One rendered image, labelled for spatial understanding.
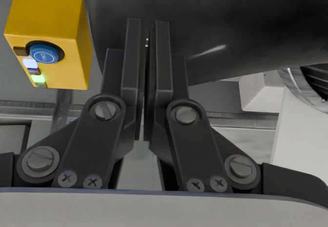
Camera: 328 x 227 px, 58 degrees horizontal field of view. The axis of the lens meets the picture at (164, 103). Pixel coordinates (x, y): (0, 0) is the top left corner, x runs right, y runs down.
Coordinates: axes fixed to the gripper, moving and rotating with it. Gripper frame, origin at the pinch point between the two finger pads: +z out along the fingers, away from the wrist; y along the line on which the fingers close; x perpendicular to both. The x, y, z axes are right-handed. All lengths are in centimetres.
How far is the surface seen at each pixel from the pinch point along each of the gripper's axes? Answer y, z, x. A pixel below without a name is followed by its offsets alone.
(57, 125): -22, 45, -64
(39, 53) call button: -14.3, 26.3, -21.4
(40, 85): -16.8, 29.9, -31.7
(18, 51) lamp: -17.3, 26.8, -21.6
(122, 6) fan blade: -1.4, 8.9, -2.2
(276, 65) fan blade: 11.3, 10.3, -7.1
